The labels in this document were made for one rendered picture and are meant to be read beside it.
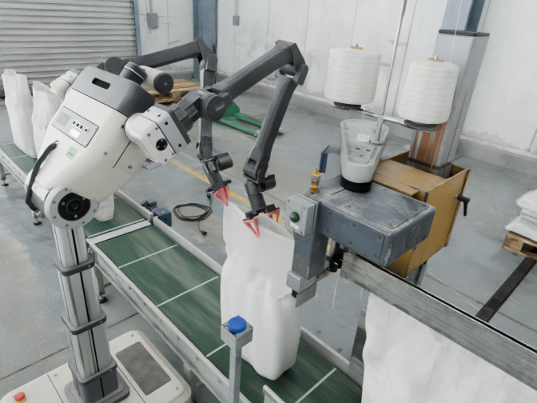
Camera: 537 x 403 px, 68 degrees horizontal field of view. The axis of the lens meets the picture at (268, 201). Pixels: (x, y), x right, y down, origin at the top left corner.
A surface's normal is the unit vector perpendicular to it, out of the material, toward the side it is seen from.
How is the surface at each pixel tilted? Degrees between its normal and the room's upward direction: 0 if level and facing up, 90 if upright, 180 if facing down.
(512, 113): 90
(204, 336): 0
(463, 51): 90
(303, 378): 0
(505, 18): 90
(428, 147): 90
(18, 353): 0
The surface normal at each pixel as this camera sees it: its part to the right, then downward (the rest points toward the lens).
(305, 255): -0.72, 0.27
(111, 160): 0.69, 0.36
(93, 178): 0.29, 0.78
